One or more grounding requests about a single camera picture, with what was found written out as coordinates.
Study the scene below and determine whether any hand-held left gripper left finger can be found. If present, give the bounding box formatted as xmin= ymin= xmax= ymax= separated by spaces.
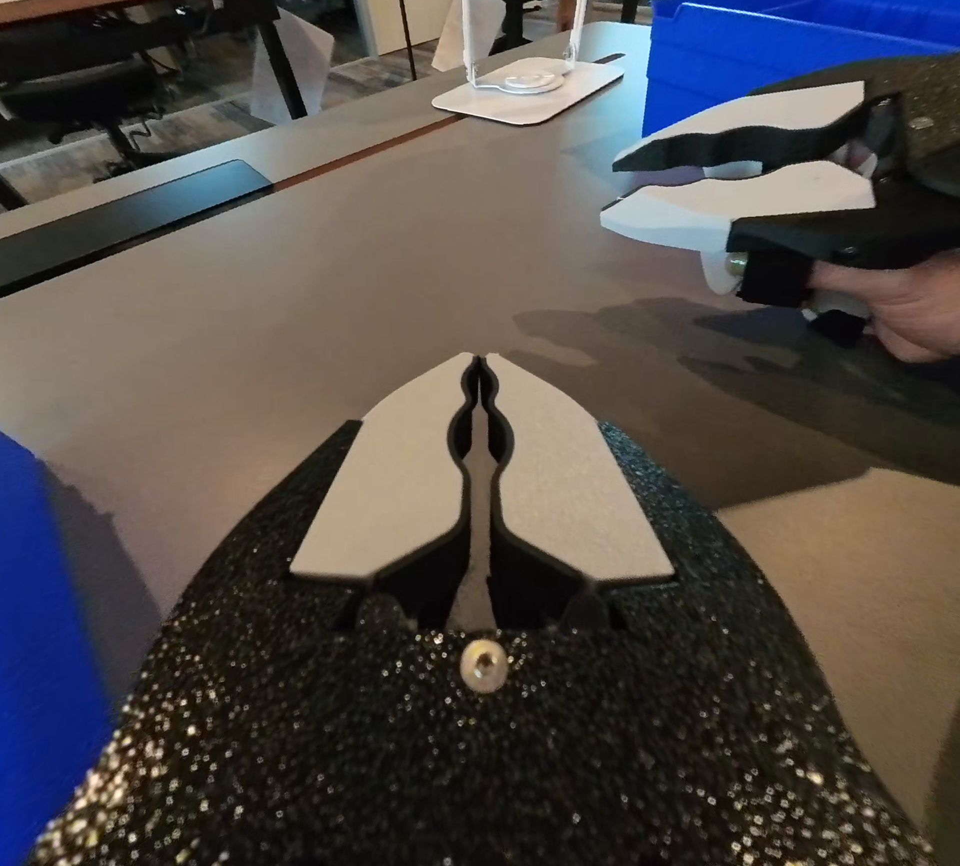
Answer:
xmin=288 ymin=352 xmax=481 ymax=590

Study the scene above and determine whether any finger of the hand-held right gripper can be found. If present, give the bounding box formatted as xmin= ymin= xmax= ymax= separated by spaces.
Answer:
xmin=600 ymin=160 xmax=879 ymax=297
xmin=611 ymin=80 xmax=870 ymax=179

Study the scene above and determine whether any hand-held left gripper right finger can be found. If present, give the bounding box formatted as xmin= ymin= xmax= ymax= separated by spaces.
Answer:
xmin=480 ymin=352 xmax=676 ymax=590

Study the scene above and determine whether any blue plastic bin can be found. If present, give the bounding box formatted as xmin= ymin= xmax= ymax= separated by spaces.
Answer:
xmin=0 ymin=431 xmax=115 ymax=866
xmin=642 ymin=0 xmax=960 ymax=140

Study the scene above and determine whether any person's right hand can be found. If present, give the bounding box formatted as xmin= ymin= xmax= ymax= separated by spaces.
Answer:
xmin=810 ymin=248 xmax=960 ymax=363

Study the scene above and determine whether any white stand base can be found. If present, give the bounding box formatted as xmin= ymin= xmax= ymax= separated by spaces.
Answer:
xmin=431 ymin=0 xmax=625 ymax=128

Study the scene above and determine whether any white plastic sheet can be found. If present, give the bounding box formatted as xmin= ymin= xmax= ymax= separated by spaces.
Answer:
xmin=249 ymin=7 xmax=336 ymax=126
xmin=431 ymin=0 xmax=505 ymax=74

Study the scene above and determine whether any black office chair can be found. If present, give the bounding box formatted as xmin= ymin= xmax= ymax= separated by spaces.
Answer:
xmin=0 ymin=19 xmax=181 ymax=181

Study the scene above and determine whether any black desk cable cover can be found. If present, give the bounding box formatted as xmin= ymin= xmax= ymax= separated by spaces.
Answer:
xmin=0 ymin=159 xmax=275 ymax=291

